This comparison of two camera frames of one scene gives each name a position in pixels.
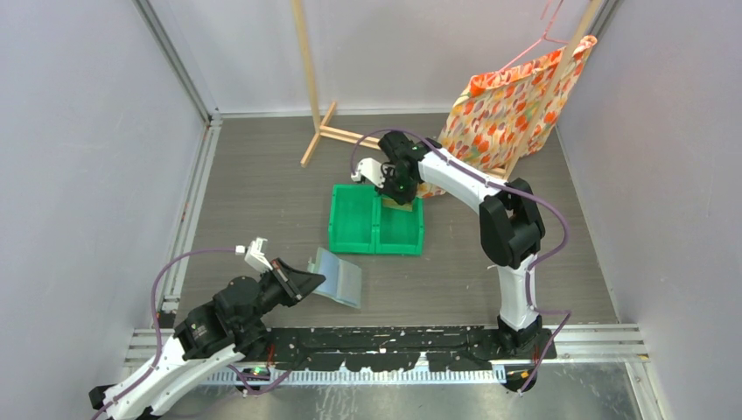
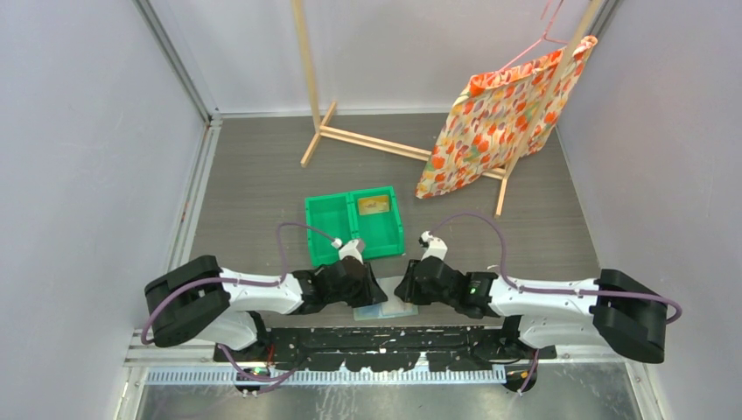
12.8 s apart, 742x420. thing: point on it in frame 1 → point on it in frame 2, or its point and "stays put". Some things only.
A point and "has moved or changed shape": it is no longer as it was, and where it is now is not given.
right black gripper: (401, 199) → (409, 291)
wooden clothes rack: (321, 132) stays put
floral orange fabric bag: (498, 110) stays put
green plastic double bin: (360, 223) has moved or changed shape
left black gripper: (297, 284) → (371, 291)
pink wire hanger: (544, 38) stays put
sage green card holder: (343, 280) has moved or changed shape
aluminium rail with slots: (353, 375) stays put
